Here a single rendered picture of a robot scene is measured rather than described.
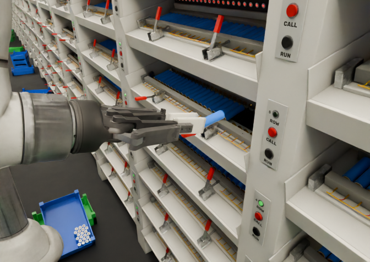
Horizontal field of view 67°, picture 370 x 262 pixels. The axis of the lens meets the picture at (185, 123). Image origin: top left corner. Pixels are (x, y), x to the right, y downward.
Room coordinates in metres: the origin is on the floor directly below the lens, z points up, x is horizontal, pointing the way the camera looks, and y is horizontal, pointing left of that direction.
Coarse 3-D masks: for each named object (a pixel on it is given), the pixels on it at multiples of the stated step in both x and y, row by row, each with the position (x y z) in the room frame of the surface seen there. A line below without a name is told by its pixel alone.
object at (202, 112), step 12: (144, 84) 0.94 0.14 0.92; (156, 84) 0.89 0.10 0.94; (168, 96) 0.83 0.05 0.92; (180, 96) 0.78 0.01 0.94; (180, 108) 0.73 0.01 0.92; (192, 108) 0.71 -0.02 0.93; (204, 108) 0.68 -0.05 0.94; (228, 132) 0.58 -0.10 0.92; (240, 132) 0.55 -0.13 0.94; (240, 144) 0.53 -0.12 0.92
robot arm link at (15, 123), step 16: (0, 64) 0.30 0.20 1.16; (0, 80) 0.29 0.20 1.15; (0, 96) 0.27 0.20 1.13; (16, 96) 0.30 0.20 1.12; (0, 112) 0.27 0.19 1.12; (16, 112) 0.28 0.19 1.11; (0, 128) 0.26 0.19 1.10; (16, 128) 0.27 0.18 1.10; (0, 144) 0.25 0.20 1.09; (16, 144) 0.26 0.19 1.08; (0, 160) 0.25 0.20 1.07; (16, 160) 0.27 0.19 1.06
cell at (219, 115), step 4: (216, 112) 0.49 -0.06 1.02; (220, 112) 0.49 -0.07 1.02; (208, 116) 0.48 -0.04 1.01; (212, 116) 0.48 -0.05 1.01; (216, 116) 0.48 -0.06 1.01; (220, 116) 0.48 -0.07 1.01; (224, 116) 0.49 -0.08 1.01; (208, 120) 0.47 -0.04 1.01; (212, 120) 0.47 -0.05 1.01; (216, 120) 0.48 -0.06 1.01; (208, 124) 0.47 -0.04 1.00
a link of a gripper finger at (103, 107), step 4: (104, 108) 0.42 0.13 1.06; (112, 108) 0.42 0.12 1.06; (116, 108) 0.42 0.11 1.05; (120, 108) 0.43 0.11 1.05; (124, 108) 0.43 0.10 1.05; (128, 108) 0.43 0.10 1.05; (132, 108) 0.44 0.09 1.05; (136, 108) 0.44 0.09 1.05; (140, 108) 0.45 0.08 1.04; (144, 108) 0.45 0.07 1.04; (148, 108) 0.46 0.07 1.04; (132, 112) 0.43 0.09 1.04; (136, 112) 0.44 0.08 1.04; (140, 112) 0.44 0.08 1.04; (144, 112) 0.44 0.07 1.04
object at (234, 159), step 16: (160, 64) 1.03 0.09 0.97; (128, 80) 0.96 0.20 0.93; (144, 80) 0.97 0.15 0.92; (224, 96) 0.77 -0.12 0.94; (176, 112) 0.73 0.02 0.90; (208, 144) 0.57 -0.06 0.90; (224, 144) 0.56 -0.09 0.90; (224, 160) 0.52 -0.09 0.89; (240, 160) 0.49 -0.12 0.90; (240, 176) 0.48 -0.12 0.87
